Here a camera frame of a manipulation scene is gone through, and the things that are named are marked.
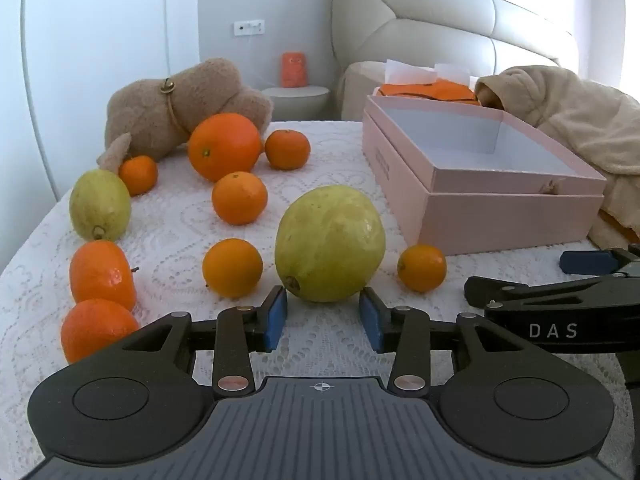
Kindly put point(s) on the white wall socket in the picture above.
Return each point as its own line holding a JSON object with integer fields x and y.
{"x": 248, "y": 28}

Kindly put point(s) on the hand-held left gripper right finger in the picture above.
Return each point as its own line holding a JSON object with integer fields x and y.
{"x": 371, "y": 317}

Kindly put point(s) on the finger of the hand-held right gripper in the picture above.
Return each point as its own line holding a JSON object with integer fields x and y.
{"x": 550, "y": 310}
{"x": 587, "y": 261}

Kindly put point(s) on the large orange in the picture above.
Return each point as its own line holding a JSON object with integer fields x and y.
{"x": 225, "y": 146}

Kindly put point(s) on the beige padded headboard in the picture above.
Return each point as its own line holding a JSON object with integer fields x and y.
{"x": 425, "y": 15}

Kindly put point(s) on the beige fleece blanket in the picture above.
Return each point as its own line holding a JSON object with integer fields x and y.
{"x": 575, "y": 110}

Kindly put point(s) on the orange cloth bag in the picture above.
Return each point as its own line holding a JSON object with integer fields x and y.
{"x": 425, "y": 91}

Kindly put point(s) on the brown plush bear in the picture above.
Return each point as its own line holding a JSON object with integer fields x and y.
{"x": 150, "y": 110}

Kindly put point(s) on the white lace bedspread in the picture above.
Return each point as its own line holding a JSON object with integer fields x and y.
{"x": 175, "y": 220}

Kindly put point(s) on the large green guava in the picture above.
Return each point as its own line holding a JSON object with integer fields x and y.
{"x": 330, "y": 243}

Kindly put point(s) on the small mandarin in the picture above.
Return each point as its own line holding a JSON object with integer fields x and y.
{"x": 421, "y": 268}
{"x": 138, "y": 175}

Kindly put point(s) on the small green guava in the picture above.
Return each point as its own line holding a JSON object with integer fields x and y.
{"x": 100, "y": 205}

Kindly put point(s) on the round white nightstand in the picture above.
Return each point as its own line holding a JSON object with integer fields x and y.
{"x": 295, "y": 102}

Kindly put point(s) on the white tissue paper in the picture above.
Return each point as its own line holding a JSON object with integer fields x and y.
{"x": 405, "y": 70}

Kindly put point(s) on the pink cardboard box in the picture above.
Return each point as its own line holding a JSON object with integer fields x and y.
{"x": 500, "y": 215}

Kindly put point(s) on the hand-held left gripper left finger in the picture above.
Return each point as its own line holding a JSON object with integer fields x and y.
{"x": 275, "y": 317}

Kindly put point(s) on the orange figure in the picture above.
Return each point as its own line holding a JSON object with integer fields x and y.
{"x": 293, "y": 70}

